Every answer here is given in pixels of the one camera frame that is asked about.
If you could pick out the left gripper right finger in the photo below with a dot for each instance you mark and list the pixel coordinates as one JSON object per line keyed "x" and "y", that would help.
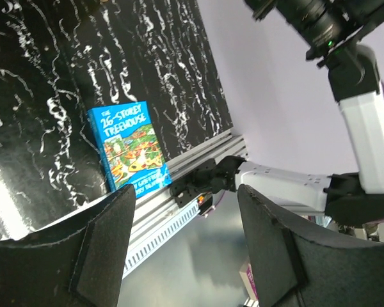
{"x": 298, "y": 263}

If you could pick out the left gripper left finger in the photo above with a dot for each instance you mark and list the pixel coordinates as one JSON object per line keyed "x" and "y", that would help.
{"x": 77, "y": 262}

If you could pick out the blue Storey Treehouse book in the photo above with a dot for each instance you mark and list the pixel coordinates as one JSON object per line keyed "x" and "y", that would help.
{"x": 129, "y": 148}

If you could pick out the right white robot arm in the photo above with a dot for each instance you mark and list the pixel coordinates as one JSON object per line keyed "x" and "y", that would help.
{"x": 314, "y": 154}

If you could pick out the black marble pattern mat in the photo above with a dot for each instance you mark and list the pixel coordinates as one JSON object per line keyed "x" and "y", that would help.
{"x": 59, "y": 59}

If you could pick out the aluminium rail frame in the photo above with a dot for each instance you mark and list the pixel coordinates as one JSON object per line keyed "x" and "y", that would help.
{"x": 157, "y": 216}

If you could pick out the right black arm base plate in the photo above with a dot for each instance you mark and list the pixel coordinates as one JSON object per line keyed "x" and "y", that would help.
{"x": 194, "y": 183}

